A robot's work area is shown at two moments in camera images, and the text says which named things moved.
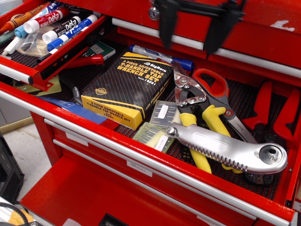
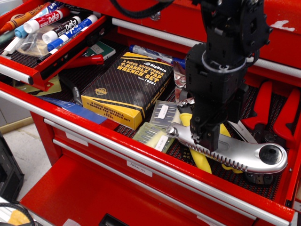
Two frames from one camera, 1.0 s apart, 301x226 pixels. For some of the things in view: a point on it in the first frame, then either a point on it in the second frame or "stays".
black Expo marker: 49,36 stays
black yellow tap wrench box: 126,91 stays
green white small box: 99,48 stays
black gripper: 224,14 -> 219,94
